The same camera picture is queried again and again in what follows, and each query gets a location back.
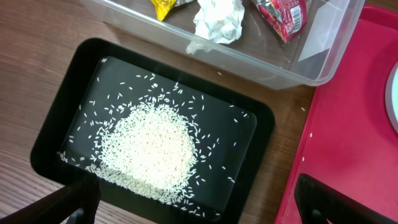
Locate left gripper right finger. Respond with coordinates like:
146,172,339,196
294,174,397,224

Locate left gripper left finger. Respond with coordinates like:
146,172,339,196
1,174,101,224

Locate white rice grains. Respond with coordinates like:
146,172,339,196
58,57,251,218

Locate large light blue plate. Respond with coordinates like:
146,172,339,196
384,63,398,133

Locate red silver snack wrapper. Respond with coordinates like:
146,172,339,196
254,0,308,44

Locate white tissue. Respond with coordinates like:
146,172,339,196
193,0,245,44

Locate yellow snack wrapper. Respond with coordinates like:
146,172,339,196
151,0,193,21

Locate black waste tray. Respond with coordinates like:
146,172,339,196
30,38,275,223

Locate clear plastic waste bin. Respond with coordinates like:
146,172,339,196
82,0,364,90

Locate red serving tray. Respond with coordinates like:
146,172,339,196
275,5,397,223

